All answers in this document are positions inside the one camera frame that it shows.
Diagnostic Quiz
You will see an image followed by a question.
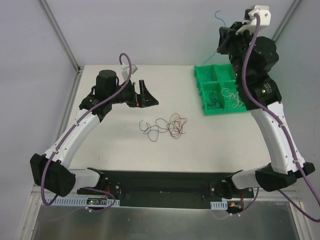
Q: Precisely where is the blue cable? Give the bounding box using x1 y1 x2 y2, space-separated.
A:
202 9 228 66

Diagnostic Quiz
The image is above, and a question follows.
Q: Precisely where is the white cable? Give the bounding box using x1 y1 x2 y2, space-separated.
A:
221 87 245 109

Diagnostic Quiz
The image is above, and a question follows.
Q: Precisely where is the black cable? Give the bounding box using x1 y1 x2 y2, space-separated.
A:
206 91 225 111

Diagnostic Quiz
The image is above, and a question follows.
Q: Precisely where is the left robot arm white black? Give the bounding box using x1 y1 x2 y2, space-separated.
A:
30 69 159 197

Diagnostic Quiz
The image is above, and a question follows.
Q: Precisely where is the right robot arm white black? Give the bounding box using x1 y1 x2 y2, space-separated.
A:
217 22 315 198

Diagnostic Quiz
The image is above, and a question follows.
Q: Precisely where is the green compartment bin tray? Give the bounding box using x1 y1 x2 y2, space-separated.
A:
193 64 247 116

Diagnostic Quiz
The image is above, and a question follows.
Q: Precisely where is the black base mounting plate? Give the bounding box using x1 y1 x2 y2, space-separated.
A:
76 169 256 208

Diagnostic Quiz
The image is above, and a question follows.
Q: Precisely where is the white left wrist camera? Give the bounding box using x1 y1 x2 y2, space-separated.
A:
120 64 138 81

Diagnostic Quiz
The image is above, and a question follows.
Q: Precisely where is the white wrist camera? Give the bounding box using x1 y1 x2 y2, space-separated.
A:
120 64 138 81
235 5 271 35

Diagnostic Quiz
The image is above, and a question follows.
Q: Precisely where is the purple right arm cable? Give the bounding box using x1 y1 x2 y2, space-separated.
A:
241 12 320 222

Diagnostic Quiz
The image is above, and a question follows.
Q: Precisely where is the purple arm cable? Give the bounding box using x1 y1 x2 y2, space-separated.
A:
241 12 320 222
39 52 133 207

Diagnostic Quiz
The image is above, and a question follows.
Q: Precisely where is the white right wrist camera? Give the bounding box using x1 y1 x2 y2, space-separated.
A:
235 5 271 35

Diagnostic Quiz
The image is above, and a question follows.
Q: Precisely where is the aluminium frame post right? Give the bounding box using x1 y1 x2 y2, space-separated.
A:
272 0 304 42

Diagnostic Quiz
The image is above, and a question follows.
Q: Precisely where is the aluminium frame post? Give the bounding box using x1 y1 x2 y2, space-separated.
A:
272 0 304 42
38 0 82 74

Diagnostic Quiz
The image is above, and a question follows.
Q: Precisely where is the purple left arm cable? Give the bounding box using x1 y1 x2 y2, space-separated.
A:
39 52 133 207

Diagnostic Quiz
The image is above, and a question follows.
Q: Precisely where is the aluminium frame post left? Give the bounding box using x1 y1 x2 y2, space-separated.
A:
38 0 82 74

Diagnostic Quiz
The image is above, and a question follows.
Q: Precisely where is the left white cable duct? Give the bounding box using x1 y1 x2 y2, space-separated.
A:
51 196 120 208

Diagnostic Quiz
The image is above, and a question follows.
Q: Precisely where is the white cable duct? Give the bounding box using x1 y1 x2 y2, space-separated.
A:
210 200 228 211
51 196 120 208

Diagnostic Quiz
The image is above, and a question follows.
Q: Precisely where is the right white cable duct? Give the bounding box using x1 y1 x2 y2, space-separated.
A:
210 200 228 211

